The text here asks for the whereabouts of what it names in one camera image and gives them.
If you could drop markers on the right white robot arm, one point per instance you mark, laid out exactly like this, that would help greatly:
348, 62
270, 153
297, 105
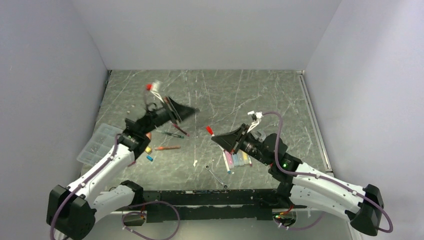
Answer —
302, 185

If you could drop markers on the aluminium side rail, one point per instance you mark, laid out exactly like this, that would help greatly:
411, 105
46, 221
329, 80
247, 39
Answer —
321, 145

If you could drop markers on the silver ratchet wrench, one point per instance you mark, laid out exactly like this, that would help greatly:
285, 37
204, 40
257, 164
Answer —
220, 181

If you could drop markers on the pink highlighter body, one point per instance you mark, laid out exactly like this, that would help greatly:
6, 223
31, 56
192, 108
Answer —
229, 160

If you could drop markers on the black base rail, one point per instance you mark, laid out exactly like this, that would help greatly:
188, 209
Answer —
170, 205

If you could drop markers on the yellow highlighter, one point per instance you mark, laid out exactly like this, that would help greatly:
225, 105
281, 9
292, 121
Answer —
245, 158

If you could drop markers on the blue capped white marker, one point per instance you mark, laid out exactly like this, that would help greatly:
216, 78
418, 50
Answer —
226, 162

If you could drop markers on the green marker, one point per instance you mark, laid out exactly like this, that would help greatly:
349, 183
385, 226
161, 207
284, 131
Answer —
170, 134

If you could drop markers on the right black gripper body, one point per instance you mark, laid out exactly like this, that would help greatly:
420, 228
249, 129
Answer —
251, 146

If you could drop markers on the dark red marker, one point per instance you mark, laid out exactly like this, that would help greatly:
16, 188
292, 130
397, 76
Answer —
181, 130

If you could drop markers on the yellow highlighter cap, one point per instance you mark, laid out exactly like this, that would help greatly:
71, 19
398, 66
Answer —
148, 149

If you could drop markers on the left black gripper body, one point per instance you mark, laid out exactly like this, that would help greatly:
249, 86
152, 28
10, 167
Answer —
159, 117

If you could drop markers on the blue highlighter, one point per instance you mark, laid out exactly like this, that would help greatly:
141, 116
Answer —
235, 160

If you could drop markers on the orange marker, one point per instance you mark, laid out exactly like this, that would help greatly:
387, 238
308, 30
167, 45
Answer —
163, 148

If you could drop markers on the orange highlighter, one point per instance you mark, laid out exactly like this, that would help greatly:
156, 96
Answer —
240, 158

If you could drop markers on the blue marker cap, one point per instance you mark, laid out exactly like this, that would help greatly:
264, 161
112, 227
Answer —
149, 158

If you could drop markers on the red capped white marker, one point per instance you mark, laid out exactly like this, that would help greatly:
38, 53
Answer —
209, 130

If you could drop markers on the clear plastic parts box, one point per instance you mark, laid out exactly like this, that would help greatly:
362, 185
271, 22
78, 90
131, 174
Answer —
101, 142

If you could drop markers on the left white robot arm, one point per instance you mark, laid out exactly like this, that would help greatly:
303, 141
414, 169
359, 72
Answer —
74, 209

